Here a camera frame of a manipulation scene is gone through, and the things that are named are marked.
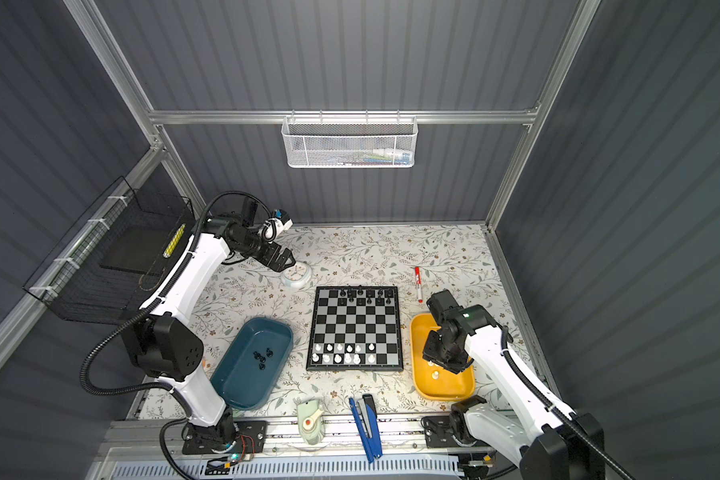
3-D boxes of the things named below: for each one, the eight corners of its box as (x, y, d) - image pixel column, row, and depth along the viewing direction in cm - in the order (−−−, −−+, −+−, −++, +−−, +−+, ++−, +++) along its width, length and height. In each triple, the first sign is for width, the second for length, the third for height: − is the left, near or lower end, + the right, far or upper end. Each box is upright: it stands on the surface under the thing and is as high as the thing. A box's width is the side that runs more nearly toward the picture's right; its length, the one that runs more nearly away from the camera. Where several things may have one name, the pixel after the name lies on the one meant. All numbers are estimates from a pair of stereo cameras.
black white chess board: (307, 370, 86) (305, 367, 84) (317, 289, 104) (316, 285, 102) (403, 370, 86) (404, 367, 84) (397, 289, 104) (397, 285, 102)
